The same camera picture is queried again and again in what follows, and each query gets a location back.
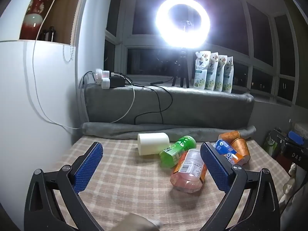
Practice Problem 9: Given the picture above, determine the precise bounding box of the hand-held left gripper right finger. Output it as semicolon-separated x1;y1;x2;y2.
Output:
200;141;282;231

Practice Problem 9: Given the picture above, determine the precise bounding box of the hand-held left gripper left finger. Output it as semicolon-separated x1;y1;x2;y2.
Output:
23;141;106;231

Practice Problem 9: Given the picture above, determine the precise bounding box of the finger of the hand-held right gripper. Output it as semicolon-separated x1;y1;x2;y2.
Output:
288;130;305;145

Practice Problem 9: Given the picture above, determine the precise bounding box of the white cup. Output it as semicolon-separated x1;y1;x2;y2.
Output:
137;132;171;156

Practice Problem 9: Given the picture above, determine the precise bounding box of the orange paper cup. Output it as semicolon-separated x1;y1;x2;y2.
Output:
218;130;241;145
230;138;251;162

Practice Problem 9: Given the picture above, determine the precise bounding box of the blue orange snack packet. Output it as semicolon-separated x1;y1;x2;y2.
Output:
213;139;248;166

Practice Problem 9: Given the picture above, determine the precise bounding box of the green packet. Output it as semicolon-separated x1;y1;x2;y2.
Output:
263;131;278;155

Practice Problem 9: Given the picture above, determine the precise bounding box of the pink drink bottle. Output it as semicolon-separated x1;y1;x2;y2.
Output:
170;148;208;193

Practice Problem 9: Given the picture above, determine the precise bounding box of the green plastic bottle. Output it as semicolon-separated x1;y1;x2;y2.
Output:
159;135;197;168

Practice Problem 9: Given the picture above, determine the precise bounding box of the plaid tablecloth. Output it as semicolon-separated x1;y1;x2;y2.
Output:
36;135;291;231

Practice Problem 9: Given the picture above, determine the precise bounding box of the grey cushion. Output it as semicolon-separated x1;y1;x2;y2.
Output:
84;84;255;127

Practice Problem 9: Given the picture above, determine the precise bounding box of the white refill pouch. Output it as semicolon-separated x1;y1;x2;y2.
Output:
206;52;219;90
223;56;234;93
215;54;228;92
193;50;212;89

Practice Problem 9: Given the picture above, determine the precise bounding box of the black power strip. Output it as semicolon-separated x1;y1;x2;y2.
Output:
109;73;126;88

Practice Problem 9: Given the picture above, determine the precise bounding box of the black tripod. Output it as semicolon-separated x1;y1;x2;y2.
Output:
171;46;189;87

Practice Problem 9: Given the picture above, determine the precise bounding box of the red and white vase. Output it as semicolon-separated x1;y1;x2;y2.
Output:
20;0;50;40

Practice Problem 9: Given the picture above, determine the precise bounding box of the short white cable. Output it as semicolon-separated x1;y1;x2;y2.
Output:
111;73;135;124

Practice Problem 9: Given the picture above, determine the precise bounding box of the black cable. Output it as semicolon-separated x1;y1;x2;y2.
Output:
114;72;174;126

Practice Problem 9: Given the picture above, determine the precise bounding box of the white beaded cord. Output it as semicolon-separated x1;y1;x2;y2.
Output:
63;44;74;63

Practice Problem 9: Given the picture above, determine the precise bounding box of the white window frame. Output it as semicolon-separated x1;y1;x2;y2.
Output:
104;0;304;107

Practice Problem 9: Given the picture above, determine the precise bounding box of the long white cable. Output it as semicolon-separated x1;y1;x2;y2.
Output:
33;0;81;130

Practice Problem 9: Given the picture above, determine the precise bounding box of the ring light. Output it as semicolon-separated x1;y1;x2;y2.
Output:
155;0;211;49

